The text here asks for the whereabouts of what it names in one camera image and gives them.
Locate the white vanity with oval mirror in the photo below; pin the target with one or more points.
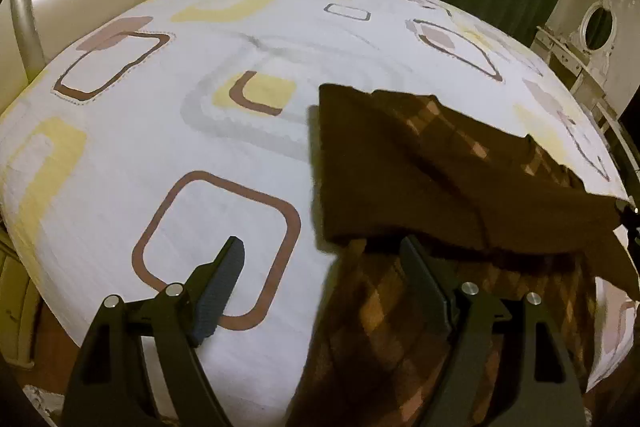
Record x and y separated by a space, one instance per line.
582 42

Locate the brown plaid garment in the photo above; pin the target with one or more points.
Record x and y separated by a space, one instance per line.
430 167

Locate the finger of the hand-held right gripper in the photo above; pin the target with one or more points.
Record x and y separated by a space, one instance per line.
629 213

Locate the white patterned bed sheet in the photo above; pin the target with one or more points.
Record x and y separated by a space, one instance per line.
165 147

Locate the silver metal headboard tube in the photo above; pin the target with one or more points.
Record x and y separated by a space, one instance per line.
24 24

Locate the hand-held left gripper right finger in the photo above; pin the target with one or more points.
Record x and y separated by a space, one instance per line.
426 278

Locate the cream bedside cabinet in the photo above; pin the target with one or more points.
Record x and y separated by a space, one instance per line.
17 307

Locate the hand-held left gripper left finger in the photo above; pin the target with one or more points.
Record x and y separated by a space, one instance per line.
223 283

